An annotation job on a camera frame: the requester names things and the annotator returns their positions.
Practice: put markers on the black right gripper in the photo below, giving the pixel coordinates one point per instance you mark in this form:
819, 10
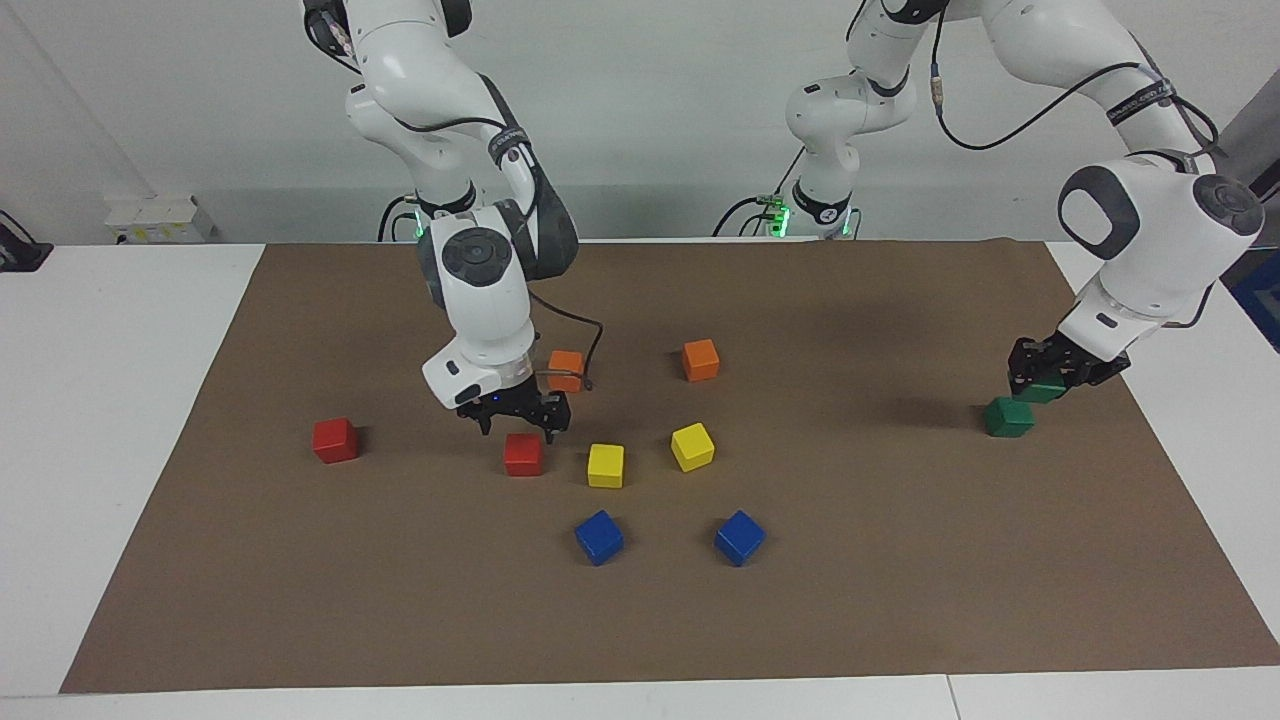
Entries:
515, 402

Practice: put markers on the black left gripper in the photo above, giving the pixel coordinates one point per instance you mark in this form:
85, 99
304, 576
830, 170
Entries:
1060, 362

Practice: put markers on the green wooden block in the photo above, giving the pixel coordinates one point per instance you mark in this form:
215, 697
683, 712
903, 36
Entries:
1042, 392
1008, 419

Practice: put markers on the red wooden block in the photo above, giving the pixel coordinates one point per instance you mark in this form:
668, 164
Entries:
523, 456
335, 441

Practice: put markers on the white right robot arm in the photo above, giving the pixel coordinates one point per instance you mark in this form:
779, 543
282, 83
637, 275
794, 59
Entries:
490, 310

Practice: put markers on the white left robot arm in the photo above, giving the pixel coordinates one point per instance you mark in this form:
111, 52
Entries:
1150, 260

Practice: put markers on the orange wooden block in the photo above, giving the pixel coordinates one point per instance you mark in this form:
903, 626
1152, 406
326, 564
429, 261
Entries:
700, 360
570, 366

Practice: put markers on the yellow wooden block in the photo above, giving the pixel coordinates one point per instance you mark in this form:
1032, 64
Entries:
693, 447
605, 466

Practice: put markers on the blue wooden block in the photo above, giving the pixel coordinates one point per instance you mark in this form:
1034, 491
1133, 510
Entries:
599, 538
739, 538

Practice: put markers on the brown table mat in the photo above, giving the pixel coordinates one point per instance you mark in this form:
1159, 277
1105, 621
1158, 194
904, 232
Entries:
640, 620

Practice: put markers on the blue box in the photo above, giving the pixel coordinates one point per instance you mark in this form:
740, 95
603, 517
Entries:
1262, 300

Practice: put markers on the white power strip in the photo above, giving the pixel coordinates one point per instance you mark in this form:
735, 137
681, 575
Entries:
160, 218

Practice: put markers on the black flat device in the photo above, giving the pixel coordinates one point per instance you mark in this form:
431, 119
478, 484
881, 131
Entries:
20, 252

